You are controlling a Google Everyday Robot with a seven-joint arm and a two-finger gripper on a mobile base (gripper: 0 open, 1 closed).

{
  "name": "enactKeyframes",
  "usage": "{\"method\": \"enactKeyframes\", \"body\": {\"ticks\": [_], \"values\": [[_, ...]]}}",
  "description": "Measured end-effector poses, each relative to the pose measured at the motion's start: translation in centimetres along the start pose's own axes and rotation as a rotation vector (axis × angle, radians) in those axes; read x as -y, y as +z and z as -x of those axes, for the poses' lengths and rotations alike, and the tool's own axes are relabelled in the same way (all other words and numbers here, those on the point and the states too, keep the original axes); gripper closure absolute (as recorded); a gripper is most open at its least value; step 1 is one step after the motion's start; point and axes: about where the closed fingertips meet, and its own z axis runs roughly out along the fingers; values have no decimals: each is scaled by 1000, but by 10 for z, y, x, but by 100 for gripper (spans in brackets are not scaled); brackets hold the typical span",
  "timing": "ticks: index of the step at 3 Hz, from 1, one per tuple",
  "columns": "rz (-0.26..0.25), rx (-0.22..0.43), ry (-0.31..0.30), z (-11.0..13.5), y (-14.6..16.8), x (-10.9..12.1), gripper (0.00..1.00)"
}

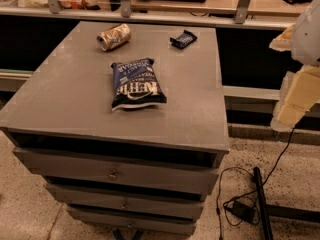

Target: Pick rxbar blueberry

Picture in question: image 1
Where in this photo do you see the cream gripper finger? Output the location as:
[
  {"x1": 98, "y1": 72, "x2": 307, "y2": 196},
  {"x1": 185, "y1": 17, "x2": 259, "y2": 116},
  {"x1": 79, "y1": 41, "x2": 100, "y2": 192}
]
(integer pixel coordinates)
[
  {"x1": 270, "y1": 65, "x2": 320, "y2": 132},
  {"x1": 269, "y1": 25, "x2": 295, "y2": 52}
]

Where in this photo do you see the dark blue rxbar wrapper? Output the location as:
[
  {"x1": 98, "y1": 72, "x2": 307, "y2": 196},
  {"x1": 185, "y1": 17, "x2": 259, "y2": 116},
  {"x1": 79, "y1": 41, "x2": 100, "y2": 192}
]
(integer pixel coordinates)
[{"x1": 170, "y1": 30, "x2": 197, "y2": 49}]

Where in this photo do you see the right metal rail bracket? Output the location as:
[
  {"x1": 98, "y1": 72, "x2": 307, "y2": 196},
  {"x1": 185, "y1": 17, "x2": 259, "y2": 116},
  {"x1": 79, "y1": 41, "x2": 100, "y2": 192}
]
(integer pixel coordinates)
[{"x1": 234, "y1": 0, "x2": 251, "y2": 24}]

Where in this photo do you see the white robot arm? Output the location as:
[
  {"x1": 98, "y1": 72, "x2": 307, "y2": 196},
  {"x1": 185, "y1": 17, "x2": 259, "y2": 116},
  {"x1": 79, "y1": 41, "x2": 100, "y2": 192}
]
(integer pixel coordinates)
[{"x1": 269, "y1": 0, "x2": 320, "y2": 131}]

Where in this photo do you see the black metal floor bar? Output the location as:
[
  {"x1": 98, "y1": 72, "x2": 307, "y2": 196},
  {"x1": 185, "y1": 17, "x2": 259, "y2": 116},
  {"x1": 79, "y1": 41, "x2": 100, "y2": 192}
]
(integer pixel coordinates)
[{"x1": 253, "y1": 167, "x2": 273, "y2": 240}]

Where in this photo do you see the grey drawer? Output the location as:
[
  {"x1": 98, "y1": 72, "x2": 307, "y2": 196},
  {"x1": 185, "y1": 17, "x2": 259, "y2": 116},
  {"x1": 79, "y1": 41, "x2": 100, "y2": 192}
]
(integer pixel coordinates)
[
  {"x1": 13, "y1": 147, "x2": 217, "y2": 195},
  {"x1": 46, "y1": 183, "x2": 204, "y2": 221},
  {"x1": 67, "y1": 206, "x2": 196, "y2": 235}
]

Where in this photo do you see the middle metal rail bracket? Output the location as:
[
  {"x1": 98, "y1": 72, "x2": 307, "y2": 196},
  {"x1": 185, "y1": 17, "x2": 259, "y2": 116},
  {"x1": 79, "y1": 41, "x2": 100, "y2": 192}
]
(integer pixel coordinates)
[{"x1": 118, "y1": 0, "x2": 133, "y2": 18}]

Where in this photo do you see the black power adapter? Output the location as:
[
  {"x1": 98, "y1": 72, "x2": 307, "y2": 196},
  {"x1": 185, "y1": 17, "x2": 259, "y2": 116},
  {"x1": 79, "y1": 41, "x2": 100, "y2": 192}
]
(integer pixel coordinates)
[{"x1": 231, "y1": 201, "x2": 255, "y2": 223}]

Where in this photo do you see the grey drawer cabinet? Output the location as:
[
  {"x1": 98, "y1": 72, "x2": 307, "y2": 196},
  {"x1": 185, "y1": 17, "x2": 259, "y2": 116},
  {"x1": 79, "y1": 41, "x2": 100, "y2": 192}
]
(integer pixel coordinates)
[{"x1": 1, "y1": 22, "x2": 229, "y2": 224}]

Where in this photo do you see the black power cable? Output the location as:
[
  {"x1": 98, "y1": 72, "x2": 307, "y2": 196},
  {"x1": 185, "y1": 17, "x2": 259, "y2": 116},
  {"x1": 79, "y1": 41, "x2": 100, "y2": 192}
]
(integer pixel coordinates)
[{"x1": 215, "y1": 127, "x2": 296, "y2": 240}]

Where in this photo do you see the middle grey drawer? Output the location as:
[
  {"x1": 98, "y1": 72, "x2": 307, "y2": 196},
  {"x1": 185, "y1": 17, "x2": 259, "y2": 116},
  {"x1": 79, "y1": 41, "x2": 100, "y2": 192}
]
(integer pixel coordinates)
[{"x1": 46, "y1": 183, "x2": 204, "y2": 221}]

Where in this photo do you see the blue kettle chips bag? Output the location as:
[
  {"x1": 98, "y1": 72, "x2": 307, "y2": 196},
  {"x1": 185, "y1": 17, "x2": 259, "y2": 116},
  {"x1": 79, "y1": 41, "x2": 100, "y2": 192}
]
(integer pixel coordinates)
[{"x1": 111, "y1": 58, "x2": 167, "y2": 111}]

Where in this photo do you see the crushed gold soda can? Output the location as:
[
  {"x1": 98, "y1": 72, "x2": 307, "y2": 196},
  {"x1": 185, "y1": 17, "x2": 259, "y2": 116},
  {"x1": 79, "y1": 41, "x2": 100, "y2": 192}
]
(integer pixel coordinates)
[{"x1": 97, "y1": 24, "x2": 131, "y2": 51}]

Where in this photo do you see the top grey drawer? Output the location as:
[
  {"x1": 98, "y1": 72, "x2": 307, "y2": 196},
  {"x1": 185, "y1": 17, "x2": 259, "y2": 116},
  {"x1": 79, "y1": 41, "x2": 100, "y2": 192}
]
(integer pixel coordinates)
[{"x1": 13, "y1": 147, "x2": 217, "y2": 195}]

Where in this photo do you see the bottom grey drawer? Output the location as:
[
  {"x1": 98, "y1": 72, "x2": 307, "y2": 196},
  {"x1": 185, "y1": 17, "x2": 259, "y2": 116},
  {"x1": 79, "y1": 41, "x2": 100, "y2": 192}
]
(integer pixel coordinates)
[{"x1": 67, "y1": 206, "x2": 196, "y2": 235}]

